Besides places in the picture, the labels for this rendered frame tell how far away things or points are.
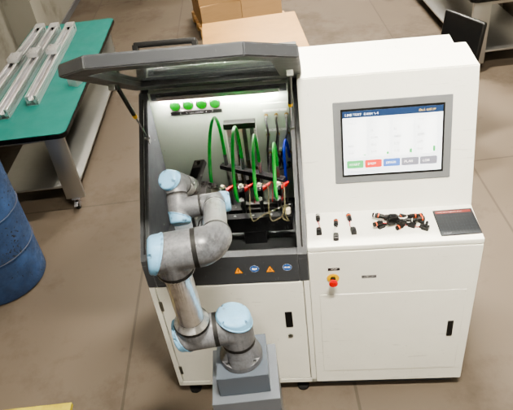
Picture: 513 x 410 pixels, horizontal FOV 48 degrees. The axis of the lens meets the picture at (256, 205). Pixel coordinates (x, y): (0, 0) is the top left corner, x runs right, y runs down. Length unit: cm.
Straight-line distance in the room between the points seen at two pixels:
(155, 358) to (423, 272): 160
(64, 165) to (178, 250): 286
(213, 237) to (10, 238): 233
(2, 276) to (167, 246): 238
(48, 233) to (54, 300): 71
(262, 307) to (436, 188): 91
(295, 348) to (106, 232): 194
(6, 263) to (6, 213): 32
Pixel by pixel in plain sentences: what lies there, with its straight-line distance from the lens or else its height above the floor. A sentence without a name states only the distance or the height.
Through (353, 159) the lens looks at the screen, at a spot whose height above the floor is 121.
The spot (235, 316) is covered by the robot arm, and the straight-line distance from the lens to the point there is 194.
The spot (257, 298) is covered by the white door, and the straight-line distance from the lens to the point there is 257.
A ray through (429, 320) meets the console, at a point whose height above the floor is 50.
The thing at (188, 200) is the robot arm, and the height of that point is 139.
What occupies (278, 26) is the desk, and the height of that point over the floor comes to 82.
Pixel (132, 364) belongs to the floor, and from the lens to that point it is 339.
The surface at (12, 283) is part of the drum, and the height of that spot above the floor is 14.
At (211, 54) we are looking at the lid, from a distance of 163.
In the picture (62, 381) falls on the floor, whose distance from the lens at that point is 347.
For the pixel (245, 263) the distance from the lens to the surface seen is 243.
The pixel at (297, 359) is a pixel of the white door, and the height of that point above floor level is 26.
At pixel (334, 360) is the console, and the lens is 291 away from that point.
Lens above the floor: 257
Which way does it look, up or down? 38 degrees down
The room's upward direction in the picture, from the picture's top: 8 degrees counter-clockwise
